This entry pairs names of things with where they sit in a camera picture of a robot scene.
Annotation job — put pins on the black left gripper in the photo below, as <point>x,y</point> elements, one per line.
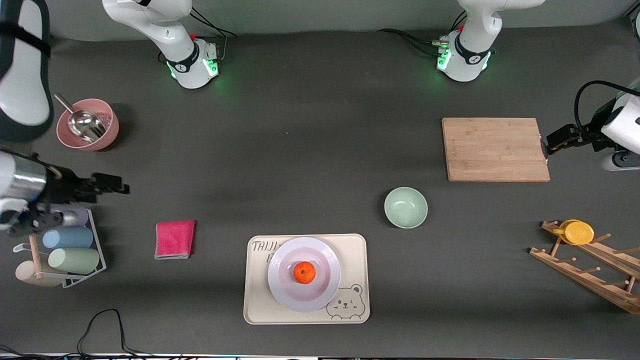
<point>590,135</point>

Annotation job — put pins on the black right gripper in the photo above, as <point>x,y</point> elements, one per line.
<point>61,190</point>

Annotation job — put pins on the orange fruit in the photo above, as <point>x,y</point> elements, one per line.
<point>304,272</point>

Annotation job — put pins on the pale lavender round plate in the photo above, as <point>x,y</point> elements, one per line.
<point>320,295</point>

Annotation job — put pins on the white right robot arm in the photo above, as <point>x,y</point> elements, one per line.
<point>25,75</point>

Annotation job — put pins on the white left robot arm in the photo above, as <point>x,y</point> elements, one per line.
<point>470,45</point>

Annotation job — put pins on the purple cup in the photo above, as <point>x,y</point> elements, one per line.
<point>80,217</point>

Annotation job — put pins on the pink bowl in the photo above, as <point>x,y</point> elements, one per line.
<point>111,131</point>

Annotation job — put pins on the metal scoop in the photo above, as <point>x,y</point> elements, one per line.
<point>86,125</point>

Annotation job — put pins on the wooden cutting board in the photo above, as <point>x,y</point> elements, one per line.
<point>495,150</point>

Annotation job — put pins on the blue cup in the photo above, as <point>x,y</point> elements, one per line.
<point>67,238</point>

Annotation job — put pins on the green cup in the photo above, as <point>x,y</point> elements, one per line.
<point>75,260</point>

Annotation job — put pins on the pink folded cloth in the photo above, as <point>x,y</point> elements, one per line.
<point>174,240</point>

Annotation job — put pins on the yellow cup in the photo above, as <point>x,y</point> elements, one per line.
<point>577,233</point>

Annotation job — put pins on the beige cup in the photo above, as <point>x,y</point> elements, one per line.
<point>27,275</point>

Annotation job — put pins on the wooden peg rack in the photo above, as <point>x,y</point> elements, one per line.
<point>590,280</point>

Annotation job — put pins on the mint green bowl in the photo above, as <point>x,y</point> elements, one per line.
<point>405,207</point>

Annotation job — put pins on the cream tray with bear print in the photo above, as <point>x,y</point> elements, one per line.
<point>357,260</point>

